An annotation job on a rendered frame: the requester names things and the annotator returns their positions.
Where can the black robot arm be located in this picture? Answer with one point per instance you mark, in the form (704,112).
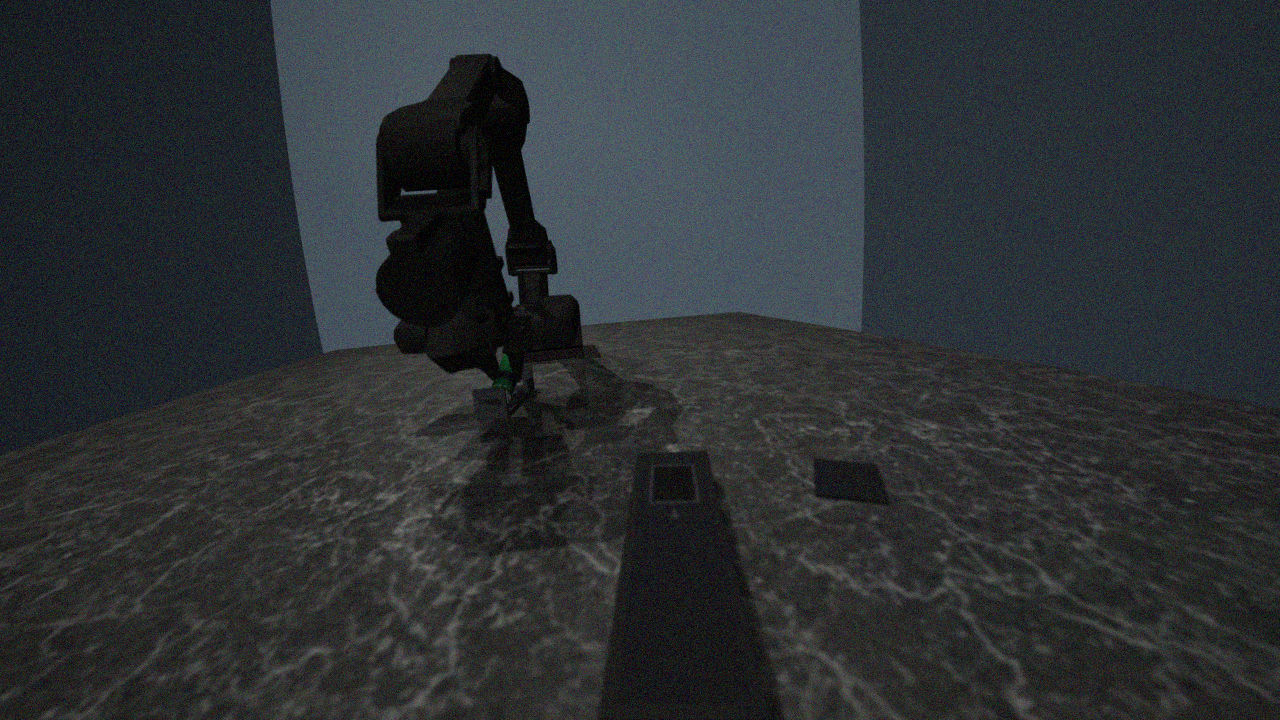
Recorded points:
(476,117)

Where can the green cylindrical battery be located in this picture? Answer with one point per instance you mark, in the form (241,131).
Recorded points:
(504,377)

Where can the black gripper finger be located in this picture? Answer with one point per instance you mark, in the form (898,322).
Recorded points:
(491,369)
(515,352)

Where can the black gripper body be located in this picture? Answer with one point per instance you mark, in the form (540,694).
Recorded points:
(552,323)

